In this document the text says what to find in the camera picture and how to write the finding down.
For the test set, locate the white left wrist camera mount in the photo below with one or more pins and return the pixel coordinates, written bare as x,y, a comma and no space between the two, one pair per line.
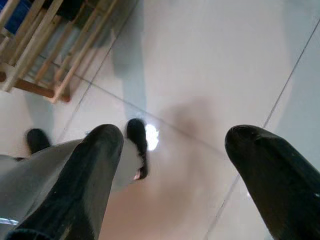
32,170

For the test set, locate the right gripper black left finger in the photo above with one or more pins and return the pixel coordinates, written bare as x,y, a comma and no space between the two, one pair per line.
75,190

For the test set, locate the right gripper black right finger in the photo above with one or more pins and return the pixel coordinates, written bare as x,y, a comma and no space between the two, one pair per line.
280,185

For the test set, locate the wooden wine rack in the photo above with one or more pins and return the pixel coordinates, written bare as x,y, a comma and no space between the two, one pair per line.
25,57

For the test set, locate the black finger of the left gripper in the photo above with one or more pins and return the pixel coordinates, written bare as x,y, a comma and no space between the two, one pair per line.
37,141
136,135

